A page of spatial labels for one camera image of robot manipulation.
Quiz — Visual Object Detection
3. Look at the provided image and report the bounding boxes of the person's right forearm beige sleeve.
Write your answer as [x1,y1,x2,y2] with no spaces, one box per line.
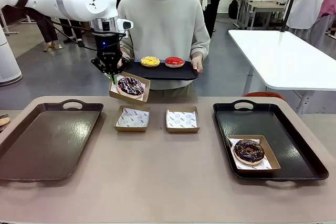
[119,34,135,59]

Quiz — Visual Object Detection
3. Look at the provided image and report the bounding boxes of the large black handled tray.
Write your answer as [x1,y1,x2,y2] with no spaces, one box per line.
[212,100,330,183]

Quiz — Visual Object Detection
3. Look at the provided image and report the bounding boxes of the person's left forearm beige sleeve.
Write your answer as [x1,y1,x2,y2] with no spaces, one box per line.
[190,31,211,59]

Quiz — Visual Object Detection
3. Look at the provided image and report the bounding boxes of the large brown handled tray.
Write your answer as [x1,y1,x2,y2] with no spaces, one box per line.
[0,99,104,183]

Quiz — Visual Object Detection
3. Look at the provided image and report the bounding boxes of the white cylindrical air purifier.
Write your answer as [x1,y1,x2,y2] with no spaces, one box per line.
[0,24,23,87]

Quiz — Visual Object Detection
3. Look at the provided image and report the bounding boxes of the orange stool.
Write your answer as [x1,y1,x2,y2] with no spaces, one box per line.
[243,91,286,101]

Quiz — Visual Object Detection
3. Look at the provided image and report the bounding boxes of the black backpack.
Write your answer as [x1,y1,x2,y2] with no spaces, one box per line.
[228,0,240,20]

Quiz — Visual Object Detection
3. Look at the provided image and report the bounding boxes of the person's left hand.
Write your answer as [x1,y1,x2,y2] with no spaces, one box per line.
[191,55,204,74]

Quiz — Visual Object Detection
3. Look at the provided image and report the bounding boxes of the small black serving tray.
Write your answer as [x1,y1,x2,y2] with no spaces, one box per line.
[122,58,200,81]

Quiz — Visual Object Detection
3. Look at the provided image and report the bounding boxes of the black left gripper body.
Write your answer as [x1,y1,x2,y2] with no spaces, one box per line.
[94,33,124,67]

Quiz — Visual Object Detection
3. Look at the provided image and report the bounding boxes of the pink garment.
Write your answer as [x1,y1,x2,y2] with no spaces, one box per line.
[319,0,336,25]

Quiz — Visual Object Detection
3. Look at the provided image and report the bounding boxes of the person white blouse black trousers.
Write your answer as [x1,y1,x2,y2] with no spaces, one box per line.
[26,8,64,52]

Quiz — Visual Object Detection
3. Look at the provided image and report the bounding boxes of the white-legged background desk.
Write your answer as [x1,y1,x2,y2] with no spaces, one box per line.
[0,8,32,36]

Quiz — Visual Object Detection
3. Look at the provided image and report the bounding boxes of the grey background desk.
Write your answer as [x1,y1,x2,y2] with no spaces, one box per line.
[234,0,287,30]

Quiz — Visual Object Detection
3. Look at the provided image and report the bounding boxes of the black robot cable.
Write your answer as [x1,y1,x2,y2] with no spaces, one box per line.
[25,7,127,51]

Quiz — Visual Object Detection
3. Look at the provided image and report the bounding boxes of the white table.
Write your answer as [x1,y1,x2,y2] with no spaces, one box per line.
[227,29,336,114]

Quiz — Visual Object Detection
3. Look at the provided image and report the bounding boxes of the chocolate donut colourful sprinkles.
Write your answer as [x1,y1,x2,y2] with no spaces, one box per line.
[117,76,145,98]

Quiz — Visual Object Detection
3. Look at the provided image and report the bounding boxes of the person black outfit white cuff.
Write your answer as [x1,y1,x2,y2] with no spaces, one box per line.
[59,18,86,48]

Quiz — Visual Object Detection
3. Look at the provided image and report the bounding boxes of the grey skirt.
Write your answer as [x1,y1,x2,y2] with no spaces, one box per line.
[296,14,329,49]

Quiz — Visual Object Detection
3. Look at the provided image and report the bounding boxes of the kraft cardboard donut box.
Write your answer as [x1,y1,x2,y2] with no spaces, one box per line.
[108,71,151,105]
[226,134,281,174]
[165,105,201,134]
[113,105,151,133]

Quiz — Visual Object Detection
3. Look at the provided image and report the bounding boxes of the black pole stand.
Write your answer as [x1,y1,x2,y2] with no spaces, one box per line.
[280,0,302,33]

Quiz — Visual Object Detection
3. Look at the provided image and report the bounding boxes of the person torso beige sweater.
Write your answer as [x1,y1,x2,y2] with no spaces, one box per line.
[117,0,211,90]

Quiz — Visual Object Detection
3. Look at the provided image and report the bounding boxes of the red glazed donut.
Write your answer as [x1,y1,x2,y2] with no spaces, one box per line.
[164,56,185,68]

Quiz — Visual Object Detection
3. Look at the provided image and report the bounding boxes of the person's right hand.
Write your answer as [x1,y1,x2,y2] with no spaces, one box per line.
[117,50,131,69]

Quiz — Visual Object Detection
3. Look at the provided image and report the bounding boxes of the person black short sleeves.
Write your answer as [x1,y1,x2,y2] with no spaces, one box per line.
[204,0,228,39]

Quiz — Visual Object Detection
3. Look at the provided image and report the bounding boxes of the yellow frosted sprinkle donut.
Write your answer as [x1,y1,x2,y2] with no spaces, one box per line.
[140,56,161,68]

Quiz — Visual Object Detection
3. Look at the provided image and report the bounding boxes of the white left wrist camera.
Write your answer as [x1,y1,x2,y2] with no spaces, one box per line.
[116,17,134,32]

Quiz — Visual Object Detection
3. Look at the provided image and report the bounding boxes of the chocolate donut brown sprinkles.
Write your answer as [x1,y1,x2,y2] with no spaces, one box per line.
[233,138,265,166]

